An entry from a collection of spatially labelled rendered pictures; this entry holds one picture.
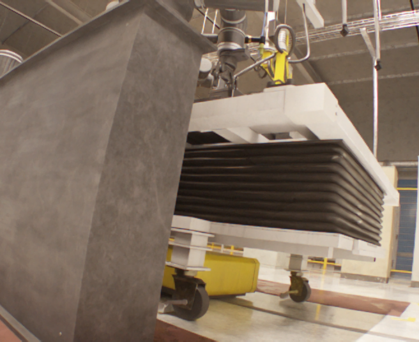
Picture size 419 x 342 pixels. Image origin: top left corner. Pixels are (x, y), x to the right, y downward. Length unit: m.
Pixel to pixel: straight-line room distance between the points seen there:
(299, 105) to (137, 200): 0.55
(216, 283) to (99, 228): 1.31
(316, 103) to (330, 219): 0.44
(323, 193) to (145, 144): 0.71
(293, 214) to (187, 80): 0.64
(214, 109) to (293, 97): 0.31
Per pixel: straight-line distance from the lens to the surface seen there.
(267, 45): 3.28
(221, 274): 2.02
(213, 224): 1.48
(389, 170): 6.15
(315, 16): 4.69
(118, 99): 0.79
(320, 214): 1.27
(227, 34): 1.38
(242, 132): 1.42
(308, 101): 1.05
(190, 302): 1.42
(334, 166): 1.29
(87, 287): 0.77
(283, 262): 6.60
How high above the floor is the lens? 0.34
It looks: 12 degrees up
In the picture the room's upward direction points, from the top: 9 degrees clockwise
